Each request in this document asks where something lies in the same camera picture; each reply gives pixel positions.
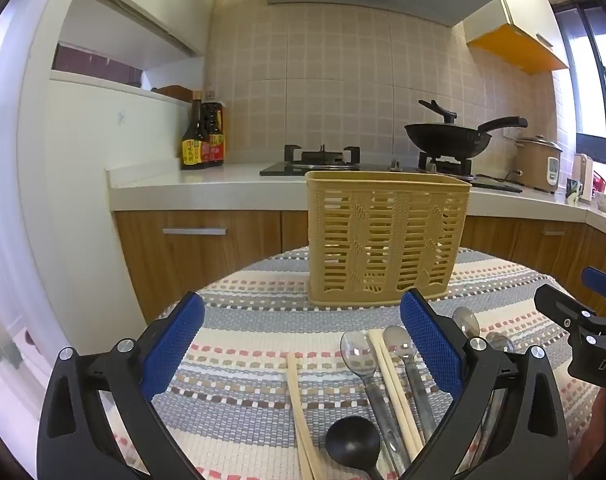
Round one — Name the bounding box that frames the black wok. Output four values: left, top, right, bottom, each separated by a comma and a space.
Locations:
404, 116, 528, 158

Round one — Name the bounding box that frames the large metal spoon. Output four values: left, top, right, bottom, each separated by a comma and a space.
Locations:
339, 331, 413, 480

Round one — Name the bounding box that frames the brown wooden box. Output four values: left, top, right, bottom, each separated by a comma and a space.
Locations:
158, 85, 193, 103

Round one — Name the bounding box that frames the white kitchen countertop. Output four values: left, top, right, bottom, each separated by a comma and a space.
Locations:
106, 157, 606, 233

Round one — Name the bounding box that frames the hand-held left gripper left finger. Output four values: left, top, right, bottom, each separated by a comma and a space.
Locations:
36, 291, 206, 480

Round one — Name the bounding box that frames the wooden base cabinet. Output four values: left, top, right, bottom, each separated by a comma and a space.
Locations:
113, 210, 606, 326

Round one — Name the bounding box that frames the black plastic ladle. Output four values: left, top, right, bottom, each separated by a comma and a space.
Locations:
325, 416, 386, 480

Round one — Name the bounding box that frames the black cooking spatula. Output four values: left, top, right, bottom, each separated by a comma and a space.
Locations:
418, 100, 458, 125

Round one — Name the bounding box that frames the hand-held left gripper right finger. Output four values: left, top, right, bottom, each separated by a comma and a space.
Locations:
393, 289, 568, 480

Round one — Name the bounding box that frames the beige rice cooker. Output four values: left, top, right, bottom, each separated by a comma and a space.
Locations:
514, 135, 564, 193

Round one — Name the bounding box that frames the tall dark sauce bottle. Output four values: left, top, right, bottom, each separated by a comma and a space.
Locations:
181, 91, 211, 170

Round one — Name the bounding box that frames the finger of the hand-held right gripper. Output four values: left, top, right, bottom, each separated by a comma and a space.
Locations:
534, 284, 596, 331
581, 266, 606, 306

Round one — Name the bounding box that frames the striped woven table mat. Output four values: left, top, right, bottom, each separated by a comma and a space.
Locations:
100, 246, 604, 480

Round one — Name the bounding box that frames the wide dark sauce bottle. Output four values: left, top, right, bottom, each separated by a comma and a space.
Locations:
201, 102, 226, 166

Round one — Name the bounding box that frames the black gas cooktop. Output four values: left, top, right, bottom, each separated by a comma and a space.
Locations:
259, 144, 524, 193

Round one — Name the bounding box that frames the long metal cabinet handle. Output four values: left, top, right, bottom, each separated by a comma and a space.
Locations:
162, 227, 227, 236

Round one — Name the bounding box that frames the white kettle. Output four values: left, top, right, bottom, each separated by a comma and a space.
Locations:
572, 154, 594, 203

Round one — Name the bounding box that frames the yellow wall cabinet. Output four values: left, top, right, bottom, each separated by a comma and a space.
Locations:
465, 0, 571, 76

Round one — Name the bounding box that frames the dark framed window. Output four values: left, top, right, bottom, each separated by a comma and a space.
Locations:
553, 0, 606, 166

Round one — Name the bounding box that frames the beige plastic utensil basket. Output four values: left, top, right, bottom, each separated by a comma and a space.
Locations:
304, 170, 472, 306

